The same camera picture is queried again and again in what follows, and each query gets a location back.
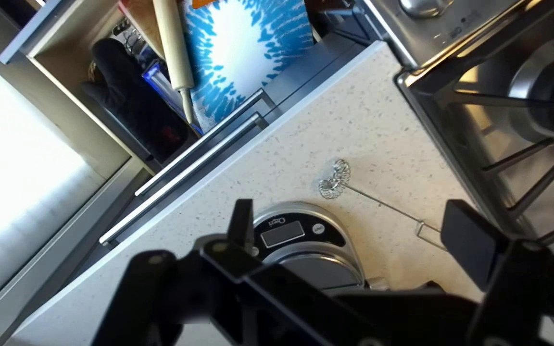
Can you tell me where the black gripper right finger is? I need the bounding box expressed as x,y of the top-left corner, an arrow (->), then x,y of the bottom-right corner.
439,198 -> 554,346

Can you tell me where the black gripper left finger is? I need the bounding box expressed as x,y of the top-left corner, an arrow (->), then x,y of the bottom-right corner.
93,198 -> 279,346

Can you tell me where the dark grey drawer front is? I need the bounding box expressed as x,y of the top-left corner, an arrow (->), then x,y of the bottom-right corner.
97,37 -> 385,248
131,85 -> 270,200

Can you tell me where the black item in drawer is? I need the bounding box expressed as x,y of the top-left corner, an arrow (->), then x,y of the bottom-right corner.
89,37 -> 193,160

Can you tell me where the blue and white box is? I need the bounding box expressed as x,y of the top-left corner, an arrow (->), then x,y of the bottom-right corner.
179,0 -> 318,133

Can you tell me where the wooden rolling pin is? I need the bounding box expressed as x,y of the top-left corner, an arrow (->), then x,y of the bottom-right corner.
151,0 -> 199,127

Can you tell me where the stainless steel gas range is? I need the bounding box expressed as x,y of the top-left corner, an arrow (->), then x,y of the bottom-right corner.
360,0 -> 554,258

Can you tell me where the open wooden drawer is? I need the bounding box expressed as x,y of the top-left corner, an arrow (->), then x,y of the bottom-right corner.
0,0 -> 381,175

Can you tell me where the small wire whisk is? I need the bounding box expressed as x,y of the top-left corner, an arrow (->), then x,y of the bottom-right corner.
314,158 -> 449,248

